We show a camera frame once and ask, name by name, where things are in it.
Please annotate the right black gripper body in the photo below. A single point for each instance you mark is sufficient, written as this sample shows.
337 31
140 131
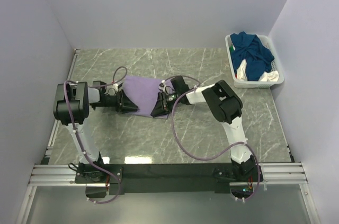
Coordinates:
163 101

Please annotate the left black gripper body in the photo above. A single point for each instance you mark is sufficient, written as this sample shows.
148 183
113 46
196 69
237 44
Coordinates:
120 101

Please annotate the purple t shirt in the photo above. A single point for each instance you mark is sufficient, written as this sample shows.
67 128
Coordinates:
142 91

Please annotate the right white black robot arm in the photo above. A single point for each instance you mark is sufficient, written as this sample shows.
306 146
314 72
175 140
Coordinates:
225 106

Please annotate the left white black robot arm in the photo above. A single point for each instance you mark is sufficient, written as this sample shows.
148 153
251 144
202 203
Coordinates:
71 107

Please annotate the white cloth in basket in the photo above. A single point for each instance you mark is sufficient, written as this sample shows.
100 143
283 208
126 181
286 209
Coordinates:
240 74

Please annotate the black base beam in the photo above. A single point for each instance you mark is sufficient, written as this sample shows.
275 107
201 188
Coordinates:
161 178

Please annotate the blue t shirt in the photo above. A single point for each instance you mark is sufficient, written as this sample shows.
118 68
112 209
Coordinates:
249 48

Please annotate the white laundry basket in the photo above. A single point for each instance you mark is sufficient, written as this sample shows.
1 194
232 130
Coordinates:
266 41

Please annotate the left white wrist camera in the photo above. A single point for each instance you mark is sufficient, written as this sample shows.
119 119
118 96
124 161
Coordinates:
116 87

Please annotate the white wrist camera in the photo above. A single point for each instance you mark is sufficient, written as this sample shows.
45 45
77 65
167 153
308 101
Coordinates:
163 87
116 87

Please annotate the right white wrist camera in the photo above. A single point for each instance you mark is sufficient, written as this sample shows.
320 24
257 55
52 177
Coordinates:
163 87

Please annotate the aluminium rail frame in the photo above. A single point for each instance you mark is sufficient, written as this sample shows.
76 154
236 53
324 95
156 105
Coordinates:
283 196

